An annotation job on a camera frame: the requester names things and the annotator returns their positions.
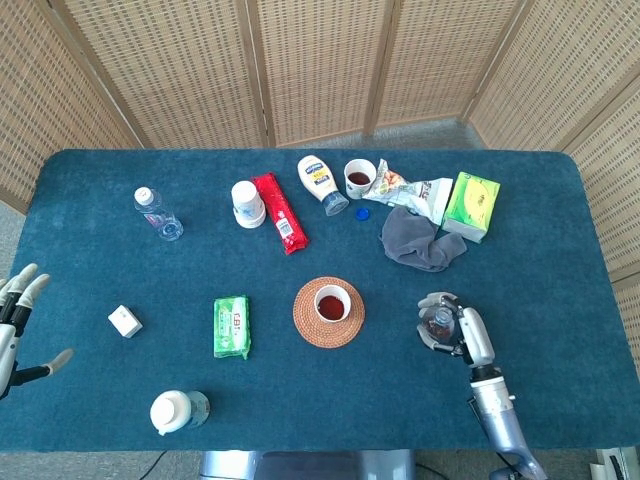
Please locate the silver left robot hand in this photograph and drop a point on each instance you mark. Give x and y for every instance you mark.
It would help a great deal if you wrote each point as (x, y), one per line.
(6, 345)

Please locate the blue bottle cap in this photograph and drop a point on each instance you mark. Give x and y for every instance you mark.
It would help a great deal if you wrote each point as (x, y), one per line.
(362, 214)

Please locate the white bottle with blue label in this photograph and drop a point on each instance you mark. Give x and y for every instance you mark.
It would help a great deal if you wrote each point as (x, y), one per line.
(170, 410)

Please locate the red snack packet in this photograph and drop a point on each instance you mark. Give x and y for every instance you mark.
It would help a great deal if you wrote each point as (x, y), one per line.
(277, 210)

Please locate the round woven rattan coaster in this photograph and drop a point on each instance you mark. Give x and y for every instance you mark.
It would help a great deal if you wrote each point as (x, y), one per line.
(305, 330)

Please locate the green tissue box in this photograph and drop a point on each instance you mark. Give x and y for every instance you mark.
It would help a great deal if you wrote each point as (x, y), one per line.
(475, 197)

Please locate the stack of white paper cups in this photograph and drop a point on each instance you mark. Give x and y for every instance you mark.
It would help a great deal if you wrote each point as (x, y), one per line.
(246, 200)

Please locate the paper cup with fern print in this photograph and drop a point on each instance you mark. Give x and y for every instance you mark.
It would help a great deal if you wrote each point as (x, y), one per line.
(360, 177)

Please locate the blue tablecloth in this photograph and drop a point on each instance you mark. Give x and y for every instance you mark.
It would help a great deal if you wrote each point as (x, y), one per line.
(350, 400)

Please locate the brown tea bottle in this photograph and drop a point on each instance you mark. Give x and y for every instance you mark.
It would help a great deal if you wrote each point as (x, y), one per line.
(440, 325)

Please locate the woven rattan folding screen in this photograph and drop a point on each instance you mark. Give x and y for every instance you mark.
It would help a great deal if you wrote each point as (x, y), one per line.
(320, 65)

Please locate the paper cup with green flower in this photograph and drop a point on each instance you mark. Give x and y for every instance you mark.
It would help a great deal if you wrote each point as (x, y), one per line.
(331, 306)

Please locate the cream mayonnaise squeeze bottle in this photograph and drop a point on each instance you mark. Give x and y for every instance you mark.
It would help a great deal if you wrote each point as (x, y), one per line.
(316, 177)

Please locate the clear water bottle purple label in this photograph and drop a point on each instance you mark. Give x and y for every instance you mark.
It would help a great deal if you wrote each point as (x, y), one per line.
(157, 217)

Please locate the small white box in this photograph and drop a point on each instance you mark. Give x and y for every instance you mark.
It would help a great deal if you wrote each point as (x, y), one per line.
(125, 321)

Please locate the white and green snack bag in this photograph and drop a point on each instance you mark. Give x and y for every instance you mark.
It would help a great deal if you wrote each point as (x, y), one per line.
(420, 192)

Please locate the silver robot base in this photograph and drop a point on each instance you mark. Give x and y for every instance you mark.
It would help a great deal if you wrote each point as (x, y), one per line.
(310, 467)

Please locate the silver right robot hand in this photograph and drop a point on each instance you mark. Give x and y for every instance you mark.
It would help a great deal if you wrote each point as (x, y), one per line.
(477, 335)

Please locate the green wet wipes pack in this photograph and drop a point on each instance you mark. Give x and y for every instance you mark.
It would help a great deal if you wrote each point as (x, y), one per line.
(231, 327)

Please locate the grey cloth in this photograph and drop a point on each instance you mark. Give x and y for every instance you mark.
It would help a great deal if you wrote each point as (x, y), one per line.
(415, 245)

